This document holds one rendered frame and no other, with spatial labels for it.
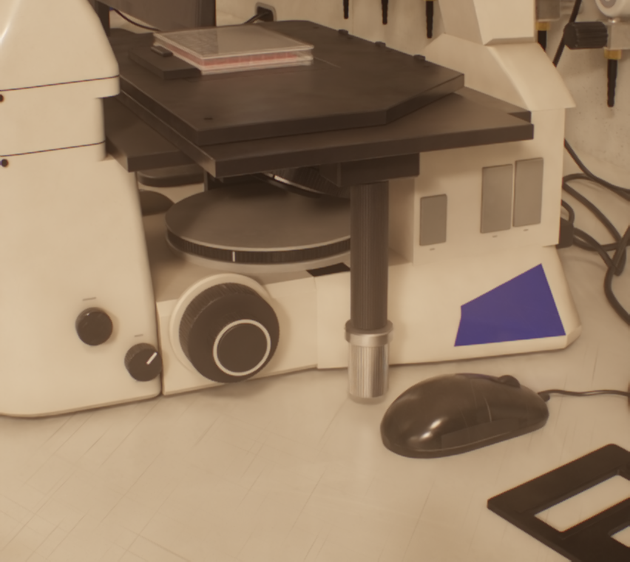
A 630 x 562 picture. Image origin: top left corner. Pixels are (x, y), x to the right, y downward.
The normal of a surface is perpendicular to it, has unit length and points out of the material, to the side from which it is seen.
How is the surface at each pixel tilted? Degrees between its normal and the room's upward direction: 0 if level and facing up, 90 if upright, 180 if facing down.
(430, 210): 90
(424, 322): 81
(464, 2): 105
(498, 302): 49
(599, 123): 90
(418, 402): 31
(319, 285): 64
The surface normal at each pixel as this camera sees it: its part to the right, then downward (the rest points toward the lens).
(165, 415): -0.01, -0.94
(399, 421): -0.68, -0.50
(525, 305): 0.28, -0.39
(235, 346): 0.40, 0.31
